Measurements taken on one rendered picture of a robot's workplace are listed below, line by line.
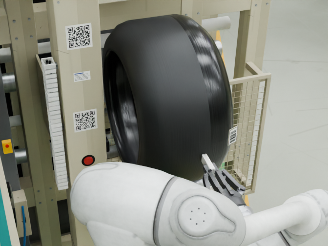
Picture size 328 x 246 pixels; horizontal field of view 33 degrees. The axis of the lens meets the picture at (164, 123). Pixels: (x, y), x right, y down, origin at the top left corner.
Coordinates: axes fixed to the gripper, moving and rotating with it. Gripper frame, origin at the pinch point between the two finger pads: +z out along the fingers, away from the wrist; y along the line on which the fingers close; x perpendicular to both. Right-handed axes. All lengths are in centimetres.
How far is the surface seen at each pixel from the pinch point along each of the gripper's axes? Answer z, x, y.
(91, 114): 24.7, -6.9, 30.2
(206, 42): 25.1, -27.7, -6.8
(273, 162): 99, 128, -106
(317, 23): 271, 151, -254
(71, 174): 21.9, 15.2, 38.4
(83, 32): 29, -35, 31
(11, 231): -21, -16, 61
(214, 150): 3.5, -1.9, -3.5
